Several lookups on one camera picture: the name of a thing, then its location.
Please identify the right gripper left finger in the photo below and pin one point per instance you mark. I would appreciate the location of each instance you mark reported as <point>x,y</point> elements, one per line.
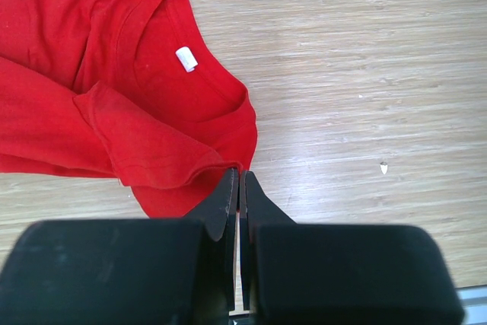
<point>127,271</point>

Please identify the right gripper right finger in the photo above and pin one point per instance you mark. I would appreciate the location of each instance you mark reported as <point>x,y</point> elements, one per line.
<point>295,273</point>

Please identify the red t-shirt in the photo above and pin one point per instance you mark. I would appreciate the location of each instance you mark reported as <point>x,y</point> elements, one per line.
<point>123,89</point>

